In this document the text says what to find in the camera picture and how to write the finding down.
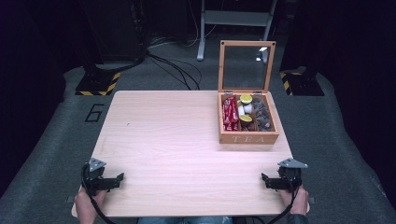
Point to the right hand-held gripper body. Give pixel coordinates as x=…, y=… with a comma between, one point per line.
x=289, y=175

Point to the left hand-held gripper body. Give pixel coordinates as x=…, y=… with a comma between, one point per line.
x=93, y=179

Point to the person's left hand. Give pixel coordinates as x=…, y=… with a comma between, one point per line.
x=87, y=202

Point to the person's right hand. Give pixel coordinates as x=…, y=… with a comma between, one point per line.
x=295, y=200

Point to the wooden box with glass lid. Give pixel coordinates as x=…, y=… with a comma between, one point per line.
x=246, y=137

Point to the pile of dark wrapped candies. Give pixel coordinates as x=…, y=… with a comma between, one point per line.
x=263, y=115

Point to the red snack packet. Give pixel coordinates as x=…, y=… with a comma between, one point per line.
x=227, y=110
x=231, y=126
x=234, y=110

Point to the white capsule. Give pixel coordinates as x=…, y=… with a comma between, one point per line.
x=240, y=110
x=248, y=108

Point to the person's legs in jeans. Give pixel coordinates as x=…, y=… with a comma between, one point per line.
x=186, y=220

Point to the black base with striped edge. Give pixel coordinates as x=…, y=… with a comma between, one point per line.
x=98, y=84
x=303, y=85

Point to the white metal stand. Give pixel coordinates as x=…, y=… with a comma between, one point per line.
x=233, y=18

